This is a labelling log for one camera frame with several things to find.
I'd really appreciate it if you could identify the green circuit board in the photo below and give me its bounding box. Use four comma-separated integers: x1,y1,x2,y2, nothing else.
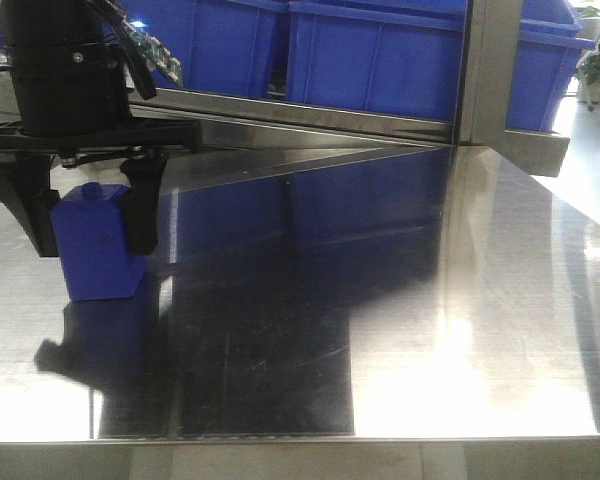
122,20,184,87

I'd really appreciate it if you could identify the middle blue plastic bin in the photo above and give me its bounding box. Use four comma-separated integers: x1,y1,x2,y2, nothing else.
286,1,465,122

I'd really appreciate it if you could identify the left blue plastic bin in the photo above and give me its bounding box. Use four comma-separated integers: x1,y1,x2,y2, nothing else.
121,1,287,99

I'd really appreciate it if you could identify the stainless steel shelf frame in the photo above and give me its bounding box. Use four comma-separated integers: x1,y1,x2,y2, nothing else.
131,1,569,177

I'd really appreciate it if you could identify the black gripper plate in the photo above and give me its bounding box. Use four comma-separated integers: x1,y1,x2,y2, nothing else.
0,118,201,257

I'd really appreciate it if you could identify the right blue plastic bin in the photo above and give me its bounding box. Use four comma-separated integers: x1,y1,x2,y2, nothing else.
507,0,596,132

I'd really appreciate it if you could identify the blue bottle-shaped part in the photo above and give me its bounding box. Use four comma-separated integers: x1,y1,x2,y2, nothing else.
51,182,146,301

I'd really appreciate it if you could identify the blue plastic bin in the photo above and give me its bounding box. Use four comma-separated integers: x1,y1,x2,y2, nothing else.
286,1,465,122
121,1,287,99
507,0,596,132

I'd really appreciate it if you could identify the black cable bundle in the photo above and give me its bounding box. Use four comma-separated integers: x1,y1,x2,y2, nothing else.
82,0,158,101

